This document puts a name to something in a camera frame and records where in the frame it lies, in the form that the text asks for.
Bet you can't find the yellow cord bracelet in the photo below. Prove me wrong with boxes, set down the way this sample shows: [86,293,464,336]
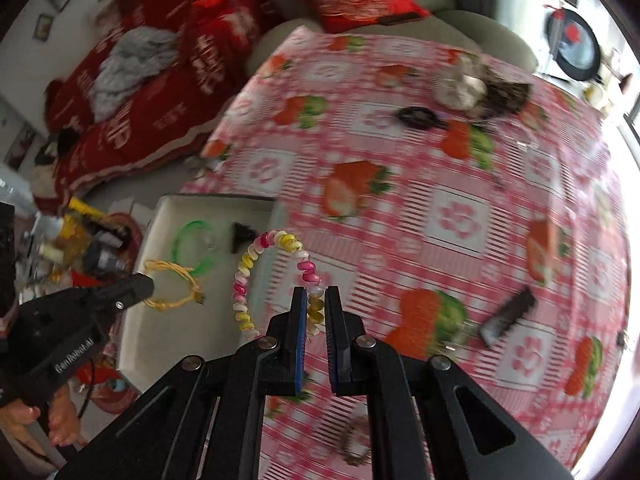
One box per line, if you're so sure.
[142,258,207,309]

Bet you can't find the pink yellow spiral bracelet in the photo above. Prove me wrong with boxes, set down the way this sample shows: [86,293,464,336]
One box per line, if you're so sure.
[231,230,325,341]

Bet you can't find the grey cloth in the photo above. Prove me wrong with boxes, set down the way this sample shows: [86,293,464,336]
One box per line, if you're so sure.
[92,27,183,123]

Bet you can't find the black hair accessory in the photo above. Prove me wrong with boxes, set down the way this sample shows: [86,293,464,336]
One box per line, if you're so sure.
[396,105,449,131]

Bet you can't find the black claw clip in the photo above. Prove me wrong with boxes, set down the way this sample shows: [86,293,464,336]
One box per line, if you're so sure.
[230,222,256,253]

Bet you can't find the strawberry print tablecloth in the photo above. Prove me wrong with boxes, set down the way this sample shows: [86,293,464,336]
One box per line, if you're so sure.
[180,25,633,480]

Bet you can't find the dark brown hair accessory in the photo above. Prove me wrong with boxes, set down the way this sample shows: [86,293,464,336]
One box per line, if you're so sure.
[472,77,533,121]

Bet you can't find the red printed blanket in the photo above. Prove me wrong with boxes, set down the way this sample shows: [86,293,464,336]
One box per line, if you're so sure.
[42,0,286,211]

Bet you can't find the white cardboard box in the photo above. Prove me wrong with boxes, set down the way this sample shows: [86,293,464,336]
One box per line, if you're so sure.
[117,194,288,386]

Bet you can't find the yellow packaging box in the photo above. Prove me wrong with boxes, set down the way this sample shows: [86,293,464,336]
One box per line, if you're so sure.
[67,197,108,225]

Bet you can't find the black scalloped snap clip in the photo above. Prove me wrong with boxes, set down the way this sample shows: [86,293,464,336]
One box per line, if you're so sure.
[477,287,538,348]

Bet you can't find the blue lidded jar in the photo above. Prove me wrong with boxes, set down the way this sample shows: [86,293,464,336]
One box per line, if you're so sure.
[82,245,126,273]

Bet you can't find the beige braided bracelet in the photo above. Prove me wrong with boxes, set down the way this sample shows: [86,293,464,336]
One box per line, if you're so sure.
[342,407,373,466]

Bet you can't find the white washing machine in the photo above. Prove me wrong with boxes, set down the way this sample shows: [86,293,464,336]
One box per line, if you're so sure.
[537,0,618,86]

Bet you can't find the person's left hand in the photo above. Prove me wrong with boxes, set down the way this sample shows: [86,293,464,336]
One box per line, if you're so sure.
[0,387,83,466]

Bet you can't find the green plastic bracelet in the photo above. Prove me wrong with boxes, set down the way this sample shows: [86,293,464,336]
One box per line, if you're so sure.
[171,220,221,281]

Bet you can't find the yellow liquid bottle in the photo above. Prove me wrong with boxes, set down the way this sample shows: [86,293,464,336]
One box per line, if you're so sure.
[37,224,93,265]

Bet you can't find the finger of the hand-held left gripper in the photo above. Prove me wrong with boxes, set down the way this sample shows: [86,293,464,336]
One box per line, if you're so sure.
[75,274,155,322]

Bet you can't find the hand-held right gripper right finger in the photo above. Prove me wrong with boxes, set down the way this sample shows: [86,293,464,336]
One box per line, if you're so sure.
[324,285,576,480]

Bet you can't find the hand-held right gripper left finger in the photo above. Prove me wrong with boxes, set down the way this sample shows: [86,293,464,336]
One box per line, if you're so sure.
[55,287,308,480]

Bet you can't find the beige sofa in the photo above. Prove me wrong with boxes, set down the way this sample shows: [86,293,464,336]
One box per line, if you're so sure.
[245,0,538,81]

